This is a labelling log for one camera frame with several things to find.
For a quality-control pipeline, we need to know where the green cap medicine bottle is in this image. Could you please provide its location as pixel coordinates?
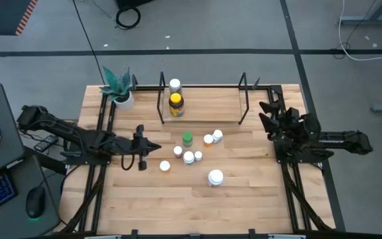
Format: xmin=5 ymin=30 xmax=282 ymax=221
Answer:
xmin=182 ymin=131 xmax=194 ymax=148

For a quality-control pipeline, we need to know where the black orange striped mat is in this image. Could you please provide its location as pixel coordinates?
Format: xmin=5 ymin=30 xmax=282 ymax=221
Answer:
xmin=0 ymin=0 xmax=39 ymax=37

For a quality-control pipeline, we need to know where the white floor cable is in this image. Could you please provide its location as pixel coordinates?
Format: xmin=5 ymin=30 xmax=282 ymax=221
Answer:
xmin=338 ymin=0 xmax=382 ymax=62

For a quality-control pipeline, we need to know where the clear gummies bottle white cap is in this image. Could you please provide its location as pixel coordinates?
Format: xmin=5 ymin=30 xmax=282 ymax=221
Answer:
xmin=168 ymin=78 xmax=182 ymax=96

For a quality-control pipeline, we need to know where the white plant pot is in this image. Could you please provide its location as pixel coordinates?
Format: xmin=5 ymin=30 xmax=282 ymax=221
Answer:
xmin=113 ymin=91 xmax=135 ymax=111

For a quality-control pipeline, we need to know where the grey desk leg frame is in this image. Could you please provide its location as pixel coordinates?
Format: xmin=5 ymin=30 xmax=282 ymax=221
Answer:
xmin=339 ymin=0 xmax=382 ymax=26

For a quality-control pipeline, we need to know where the black computer mouse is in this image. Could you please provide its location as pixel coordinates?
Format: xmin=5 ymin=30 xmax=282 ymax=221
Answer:
xmin=25 ymin=186 xmax=46 ymax=219

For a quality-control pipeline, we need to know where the green leafy plant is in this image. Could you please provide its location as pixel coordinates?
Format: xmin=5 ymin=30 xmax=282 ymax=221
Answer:
xmin=99 ymin=65 xmax=133 ymax=102

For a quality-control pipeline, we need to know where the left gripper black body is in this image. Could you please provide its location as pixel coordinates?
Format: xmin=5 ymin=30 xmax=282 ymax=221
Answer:
xmin=130 ymin=124 xmax=149 ymax=172

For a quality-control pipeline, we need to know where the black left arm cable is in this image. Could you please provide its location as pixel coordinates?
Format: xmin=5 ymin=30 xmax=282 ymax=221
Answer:
xmin=121 ymin=152 xmax=135 ymax=171

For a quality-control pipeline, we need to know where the coiled black floor cable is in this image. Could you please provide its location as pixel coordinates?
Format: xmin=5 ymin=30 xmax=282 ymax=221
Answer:
xmin=115 ymin=5 xmax=142 ymax=31

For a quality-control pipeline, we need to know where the black wire frame shelf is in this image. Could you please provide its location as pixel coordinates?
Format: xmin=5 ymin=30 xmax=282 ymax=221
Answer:
xmin=157 ymin=71 xmax=250 ymax=126

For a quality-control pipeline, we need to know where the black remote control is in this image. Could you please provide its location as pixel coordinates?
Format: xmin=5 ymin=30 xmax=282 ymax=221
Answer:
xmin=33 ymin=134 xmax=59 ymax=153

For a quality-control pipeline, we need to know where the brown fish oil bottle yellow cap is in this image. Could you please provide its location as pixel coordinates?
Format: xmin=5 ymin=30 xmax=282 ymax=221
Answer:
xmin=168 ymin=92 xmax=185 ymax=118

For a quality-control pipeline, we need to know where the white aspirin bottle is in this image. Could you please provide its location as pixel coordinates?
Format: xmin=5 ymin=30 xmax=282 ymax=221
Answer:
xmin=182 ymin=151 xmax=196 ymax=166

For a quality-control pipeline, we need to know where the large white purple-label headache bottle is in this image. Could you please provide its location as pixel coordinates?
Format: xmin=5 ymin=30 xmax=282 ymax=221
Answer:
xmin=207 ymin=169 xmax=225 ymax=187

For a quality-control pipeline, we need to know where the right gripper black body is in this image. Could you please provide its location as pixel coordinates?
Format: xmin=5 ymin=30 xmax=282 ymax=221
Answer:
xmin=273 ymin=106 xmax=321 ymax=147

